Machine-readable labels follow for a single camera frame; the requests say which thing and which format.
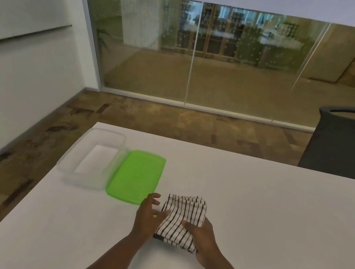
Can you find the person's left hand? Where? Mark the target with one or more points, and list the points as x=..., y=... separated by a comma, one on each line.
x=146, y=220

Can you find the person's right hand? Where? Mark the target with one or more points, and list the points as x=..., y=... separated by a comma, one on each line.
x=205, y=244

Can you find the black white striped cloth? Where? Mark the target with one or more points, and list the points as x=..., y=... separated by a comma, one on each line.
x=187, y=210

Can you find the green plastic lid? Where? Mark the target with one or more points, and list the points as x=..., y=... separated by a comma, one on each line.
x=136, y=176

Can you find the clear plastic container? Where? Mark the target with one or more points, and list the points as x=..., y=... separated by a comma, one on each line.
x=92, y=160

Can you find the person's left forearm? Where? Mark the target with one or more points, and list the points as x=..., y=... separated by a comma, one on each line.
x=108, y=260

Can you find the green potted plant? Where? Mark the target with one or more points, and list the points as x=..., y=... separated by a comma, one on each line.
x=103, y=38

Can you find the wooden shelving unit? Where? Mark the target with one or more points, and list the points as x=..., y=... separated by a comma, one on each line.
x=229, y=38

